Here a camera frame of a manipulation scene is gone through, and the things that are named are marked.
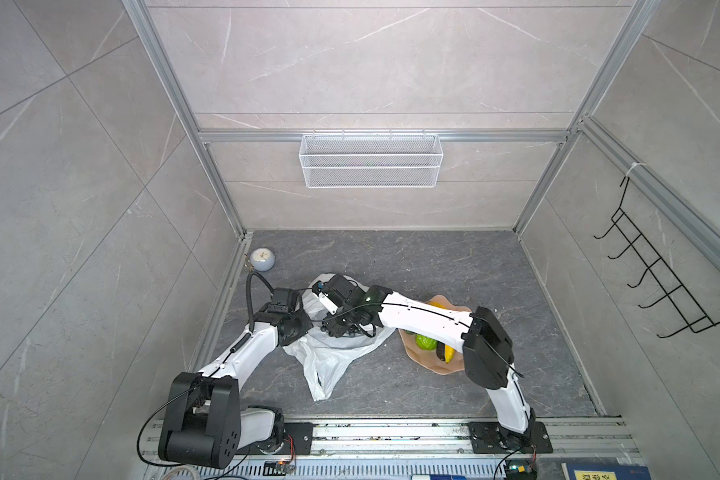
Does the white plastic bag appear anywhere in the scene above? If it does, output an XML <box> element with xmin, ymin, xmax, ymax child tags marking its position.
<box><xmin>284</xmin><ymin>274</ymin><xmax>395</xmax><ymax>402</ymax></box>

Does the green fake round fruit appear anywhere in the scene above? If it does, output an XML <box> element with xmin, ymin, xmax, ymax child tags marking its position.
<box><xmin>415</xmin><ymin>334</ymin><xmax>438</xmax><ymax>351</ymax></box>

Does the pink shell-shaped bowl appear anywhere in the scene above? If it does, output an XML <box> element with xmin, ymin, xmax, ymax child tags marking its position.
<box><xmin>398</xmin><ymin>295</ymin><xmax>471</xmax><ymax>375</ymax></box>

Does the dark fake grapes bunch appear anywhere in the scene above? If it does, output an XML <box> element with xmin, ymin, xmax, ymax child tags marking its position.
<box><xmin>435</xmin><ymin>342</ymin><xmax>446</xmax><ymax>362</ymax></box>

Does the yellow fake banana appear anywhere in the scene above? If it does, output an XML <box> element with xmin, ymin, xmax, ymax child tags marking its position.
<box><xmin>443</xmin><ymin>345</ymin><xmax>455</xmax><ymax>363</ymax></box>

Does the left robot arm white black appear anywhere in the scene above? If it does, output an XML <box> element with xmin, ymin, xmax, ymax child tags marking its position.
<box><xmin>157</xmin><ymin>288</ymin><xmax>312</xmax><ymax>469</ymax></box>

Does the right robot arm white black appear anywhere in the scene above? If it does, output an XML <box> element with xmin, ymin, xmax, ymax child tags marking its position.
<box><xmin>311</xmin><ymin>274</ymin><xmax>535</xmax><ymax>450</ymax></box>

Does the small grey-white round pot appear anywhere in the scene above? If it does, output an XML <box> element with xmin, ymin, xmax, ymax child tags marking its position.
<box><xmin>248</xmin><ymin>247</ymin><xmax>276</xmax><ymax>272</ymax></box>

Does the blue yellow label box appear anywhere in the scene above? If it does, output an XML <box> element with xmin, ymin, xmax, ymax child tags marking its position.
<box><xmin>561</xmin><ymin>463</ymin><xmax>652</xmax><ymax>480</ymax></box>

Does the white zip tie upper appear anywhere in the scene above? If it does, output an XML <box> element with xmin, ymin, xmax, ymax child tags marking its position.
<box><xmin>624</xmin><ymin>162</ymin><xmax>647</xmax><ymax>178</ymax></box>

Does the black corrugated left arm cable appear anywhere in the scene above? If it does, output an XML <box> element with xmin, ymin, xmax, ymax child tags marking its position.
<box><xmin>245</xmin><ymin>271</ymin><xmax>276</xmax><ymax>334</ymax></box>

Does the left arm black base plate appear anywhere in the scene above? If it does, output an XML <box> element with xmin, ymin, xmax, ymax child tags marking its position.
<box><xmin>250</xmin><ymin>422</ymin><xmax>315</xmax><ymax>456</ymax></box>

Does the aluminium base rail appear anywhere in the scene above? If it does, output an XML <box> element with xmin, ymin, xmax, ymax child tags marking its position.
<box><xmin>143</xmin><ymin>416</ymin><xmax>643</xmax><ymax>463</ymax></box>

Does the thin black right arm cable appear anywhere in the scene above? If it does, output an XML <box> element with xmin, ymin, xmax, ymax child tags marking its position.
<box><xmin>299</xmin><ymin>281</ymin><xmax>526</xmax><ymax>379</ymax></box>

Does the white wire mesh basket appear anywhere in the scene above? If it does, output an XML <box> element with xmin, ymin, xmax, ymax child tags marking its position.
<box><xmin>299</xmin><ymin>133</ymin><xmax>444</xmax><ymax>189</ymax></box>

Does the white slotted cable duct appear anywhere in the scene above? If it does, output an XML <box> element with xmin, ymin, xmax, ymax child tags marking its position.
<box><xmin>167</xmin><ymin>460</ymin><xmax>508</xmax><ymax>480</ymax></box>

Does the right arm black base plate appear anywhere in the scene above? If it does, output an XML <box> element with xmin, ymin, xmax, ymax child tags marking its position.
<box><xmin>467</xmin><ymin>421</ymin><xmax>553</xmax><ymax>454</ymax></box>

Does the black wire hook rack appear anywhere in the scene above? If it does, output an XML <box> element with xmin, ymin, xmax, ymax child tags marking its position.
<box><xmin>593</xmin><ymin>176</ymin><xmax>720</xmax><ymax>339</ymax></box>

